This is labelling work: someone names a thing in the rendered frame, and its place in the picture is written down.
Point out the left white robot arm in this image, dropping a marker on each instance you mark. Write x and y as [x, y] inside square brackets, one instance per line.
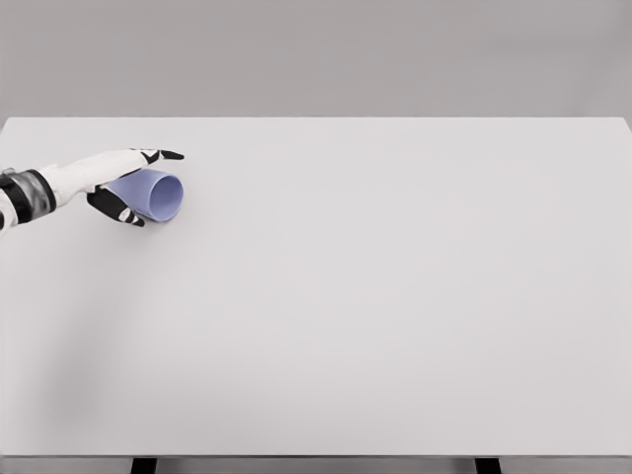
[34, 187]

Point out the lavender plastic cup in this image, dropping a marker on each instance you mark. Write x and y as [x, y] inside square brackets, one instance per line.
[159, 196]

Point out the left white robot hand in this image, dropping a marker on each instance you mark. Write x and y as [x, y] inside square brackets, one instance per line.
[105, 165]

